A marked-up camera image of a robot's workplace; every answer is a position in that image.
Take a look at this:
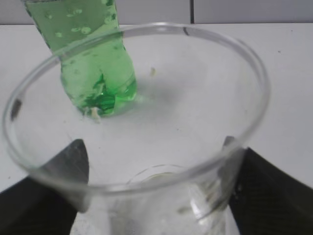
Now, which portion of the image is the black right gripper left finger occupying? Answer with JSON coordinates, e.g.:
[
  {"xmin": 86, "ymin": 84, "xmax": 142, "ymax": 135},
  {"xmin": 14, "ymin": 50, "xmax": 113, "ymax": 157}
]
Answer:
[{"xmin": 0, "ymin": 139, "xmax": 89, "ymax": 235}]

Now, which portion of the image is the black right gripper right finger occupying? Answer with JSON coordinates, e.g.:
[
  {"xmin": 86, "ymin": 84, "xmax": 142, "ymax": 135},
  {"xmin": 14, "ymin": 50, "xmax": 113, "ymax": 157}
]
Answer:
[{"xmin": 221, "ymin": 147, "xmax": 313, "ymax": 235}]

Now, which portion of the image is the transparent plastic cup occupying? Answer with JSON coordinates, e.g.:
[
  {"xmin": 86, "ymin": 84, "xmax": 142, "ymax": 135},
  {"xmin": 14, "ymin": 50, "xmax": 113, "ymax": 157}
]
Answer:
[{"xmin": 1, "ymin": 23, "xmax": 270, "ymax": 235}]

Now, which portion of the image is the green soda bottle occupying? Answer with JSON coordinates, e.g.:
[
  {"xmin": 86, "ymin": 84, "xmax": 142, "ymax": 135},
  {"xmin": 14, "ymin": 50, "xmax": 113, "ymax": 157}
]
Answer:
[{"xmin": 23, "ymin": 0, "xmax": 137, "ymax": 116}]

